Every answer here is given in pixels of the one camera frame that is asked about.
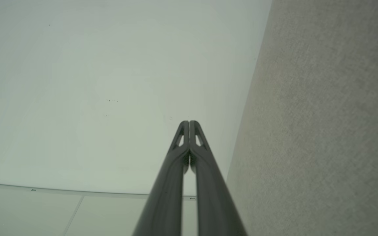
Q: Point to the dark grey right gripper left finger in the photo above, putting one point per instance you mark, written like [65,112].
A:
[167,196]

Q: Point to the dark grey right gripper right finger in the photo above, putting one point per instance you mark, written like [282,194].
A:
[213,196]

